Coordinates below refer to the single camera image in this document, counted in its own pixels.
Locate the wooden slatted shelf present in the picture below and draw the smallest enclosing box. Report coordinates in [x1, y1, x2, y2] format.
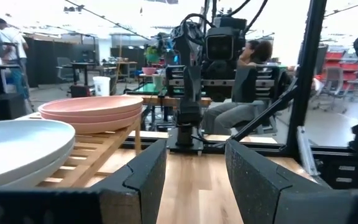
[14, 110, 143, 189]

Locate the pale pink plate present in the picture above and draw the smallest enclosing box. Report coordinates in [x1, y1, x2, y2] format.
[38, 95, 144, 118]
[42, 113, 143, 135]

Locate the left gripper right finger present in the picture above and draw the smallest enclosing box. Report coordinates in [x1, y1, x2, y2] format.
[224, 139, 331, 224]

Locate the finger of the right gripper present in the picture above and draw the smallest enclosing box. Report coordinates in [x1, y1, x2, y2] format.
[183, 65, 203, 107]
[231, 66, 258, 105]

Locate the wooden workbench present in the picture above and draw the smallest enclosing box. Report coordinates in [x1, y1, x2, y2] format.
[125, 82, 213, 108]

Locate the green potted plant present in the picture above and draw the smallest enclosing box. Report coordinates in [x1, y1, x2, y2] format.
[144, 44, 165, 64]

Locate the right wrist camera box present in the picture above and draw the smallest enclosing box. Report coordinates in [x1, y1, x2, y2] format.
[204, 16, 248, 62]

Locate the deep pink plate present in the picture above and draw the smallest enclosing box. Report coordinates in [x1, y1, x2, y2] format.
[39, 106, 144, 124]

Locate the black aluminium frame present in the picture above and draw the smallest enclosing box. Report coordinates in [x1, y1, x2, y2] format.
[119, 0, 358, 191]

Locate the grey office chair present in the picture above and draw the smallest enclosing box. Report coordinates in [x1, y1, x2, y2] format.
[316, 66, 347, 112]

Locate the person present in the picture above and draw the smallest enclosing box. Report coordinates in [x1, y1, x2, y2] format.
[0, 17, 31, 101]
[201, 39, 292, 136]

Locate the pink bowl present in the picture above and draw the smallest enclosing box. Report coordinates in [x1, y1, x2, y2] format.
[141, 66, 158, 77]

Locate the pale green cup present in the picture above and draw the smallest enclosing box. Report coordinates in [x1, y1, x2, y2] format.
[152, 73, 165, 91]

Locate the red storage rack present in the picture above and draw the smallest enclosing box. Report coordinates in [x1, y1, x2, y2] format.
[324, 50, 358, 82]

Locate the black office chair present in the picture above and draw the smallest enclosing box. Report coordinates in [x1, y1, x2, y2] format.
[55, 56, 75, 84]

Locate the white bucket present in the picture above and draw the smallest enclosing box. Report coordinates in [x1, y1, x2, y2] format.
[92, 75, 112, 98]

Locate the mint green plate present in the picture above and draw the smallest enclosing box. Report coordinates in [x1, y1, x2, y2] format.
[0, 119, 76, 183]

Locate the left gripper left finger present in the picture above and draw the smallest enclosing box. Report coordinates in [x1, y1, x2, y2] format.
[90, 139, 168, 224]

